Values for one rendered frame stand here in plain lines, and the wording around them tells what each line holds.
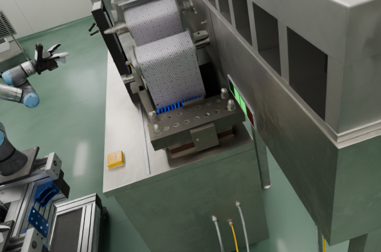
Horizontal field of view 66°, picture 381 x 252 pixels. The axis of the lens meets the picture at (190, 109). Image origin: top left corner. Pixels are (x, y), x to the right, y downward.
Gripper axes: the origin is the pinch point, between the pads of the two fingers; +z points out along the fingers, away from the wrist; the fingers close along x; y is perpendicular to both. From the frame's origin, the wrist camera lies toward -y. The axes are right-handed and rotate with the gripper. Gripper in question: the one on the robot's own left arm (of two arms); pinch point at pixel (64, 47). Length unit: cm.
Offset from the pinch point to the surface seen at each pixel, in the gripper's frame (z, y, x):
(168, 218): -8, 52, 96
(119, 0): 26, -27, 38
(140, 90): 13, 4, 62
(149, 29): 31, -14, 50
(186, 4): 52, -19, 53
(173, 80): 24, -1, 75
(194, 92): 31, 7, 79
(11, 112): -70, 155, -220
